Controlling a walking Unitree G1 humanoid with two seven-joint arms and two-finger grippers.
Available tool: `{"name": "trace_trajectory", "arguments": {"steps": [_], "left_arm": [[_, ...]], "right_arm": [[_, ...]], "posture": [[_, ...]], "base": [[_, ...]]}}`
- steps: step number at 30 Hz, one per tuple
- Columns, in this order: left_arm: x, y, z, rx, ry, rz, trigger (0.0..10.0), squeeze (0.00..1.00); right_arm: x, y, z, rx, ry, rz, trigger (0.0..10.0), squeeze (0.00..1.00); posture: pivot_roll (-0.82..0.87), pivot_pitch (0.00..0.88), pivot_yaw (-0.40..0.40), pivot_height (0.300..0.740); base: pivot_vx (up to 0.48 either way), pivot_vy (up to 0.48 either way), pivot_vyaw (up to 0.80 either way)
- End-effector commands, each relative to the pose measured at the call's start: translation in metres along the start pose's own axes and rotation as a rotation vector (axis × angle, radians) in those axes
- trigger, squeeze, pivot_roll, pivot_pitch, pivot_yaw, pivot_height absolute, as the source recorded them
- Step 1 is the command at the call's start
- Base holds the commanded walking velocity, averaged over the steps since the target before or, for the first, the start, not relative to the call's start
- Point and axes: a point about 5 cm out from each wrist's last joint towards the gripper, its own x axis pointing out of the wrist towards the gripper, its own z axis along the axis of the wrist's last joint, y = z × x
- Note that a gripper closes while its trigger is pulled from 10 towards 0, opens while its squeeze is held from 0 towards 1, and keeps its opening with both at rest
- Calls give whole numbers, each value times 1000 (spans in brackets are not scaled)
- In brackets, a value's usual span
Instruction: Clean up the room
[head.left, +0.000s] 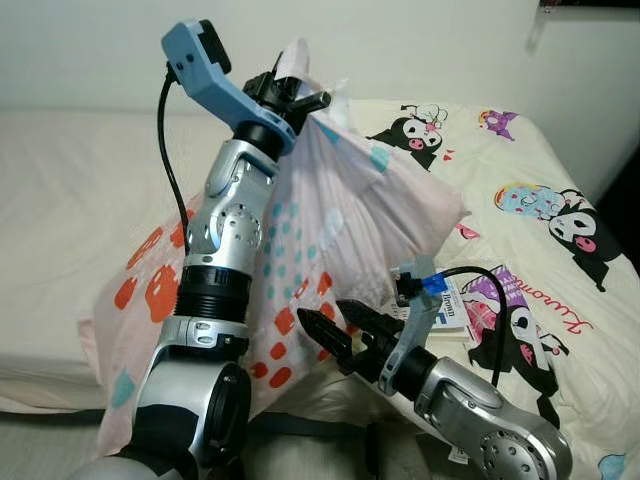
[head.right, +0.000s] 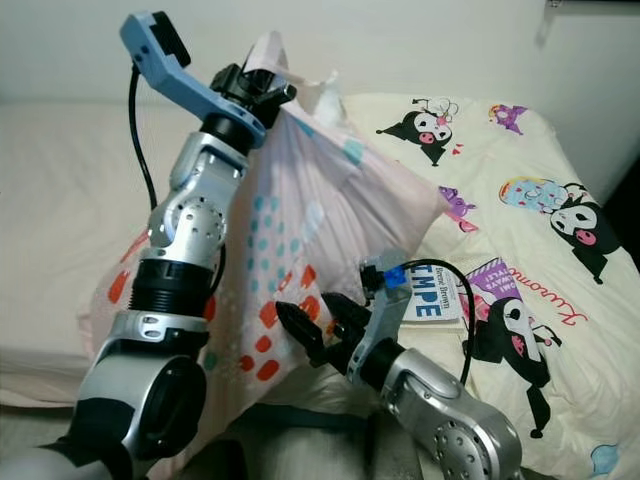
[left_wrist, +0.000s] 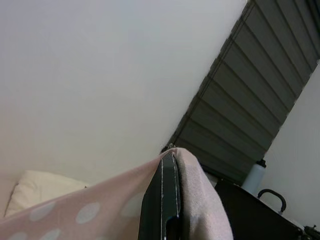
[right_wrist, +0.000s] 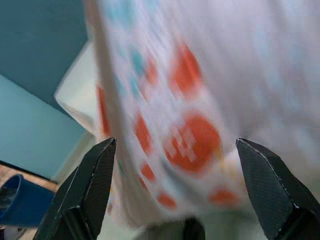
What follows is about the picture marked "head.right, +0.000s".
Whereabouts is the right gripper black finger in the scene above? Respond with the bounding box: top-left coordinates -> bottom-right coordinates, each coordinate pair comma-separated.
275,300 -> 329,366
320,293 -> 371,339

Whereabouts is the pink orange-dotted pillow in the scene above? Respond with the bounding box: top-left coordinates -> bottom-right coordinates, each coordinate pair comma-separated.
88,30 -> 446,451

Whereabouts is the cream cartoon-print quilt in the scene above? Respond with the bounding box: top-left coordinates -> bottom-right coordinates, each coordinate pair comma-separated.
220,93 -> 640,480

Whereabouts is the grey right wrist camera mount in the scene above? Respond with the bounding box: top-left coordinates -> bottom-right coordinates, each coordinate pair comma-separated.
345,255 -> 411,386

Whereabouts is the dark bed frame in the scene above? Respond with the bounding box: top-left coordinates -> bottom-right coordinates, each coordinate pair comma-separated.
225,405 -> 371,433

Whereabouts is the dark wall shelf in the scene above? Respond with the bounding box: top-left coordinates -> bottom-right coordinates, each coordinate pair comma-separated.
545,0 -> 640,11

